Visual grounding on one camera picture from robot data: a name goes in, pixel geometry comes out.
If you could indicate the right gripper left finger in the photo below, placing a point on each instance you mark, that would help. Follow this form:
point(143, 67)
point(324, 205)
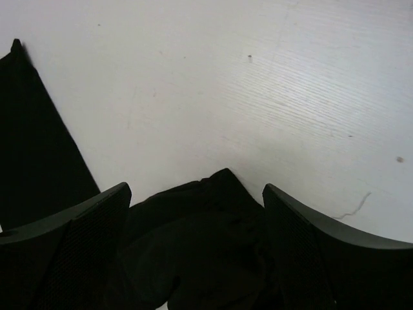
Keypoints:
point(63, 261)

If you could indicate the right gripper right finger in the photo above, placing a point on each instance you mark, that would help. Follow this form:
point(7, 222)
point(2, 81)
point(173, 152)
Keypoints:
point(325, 264)

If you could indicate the black trousers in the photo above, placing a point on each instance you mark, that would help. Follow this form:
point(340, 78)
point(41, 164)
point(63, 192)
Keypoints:
point(201, 245)

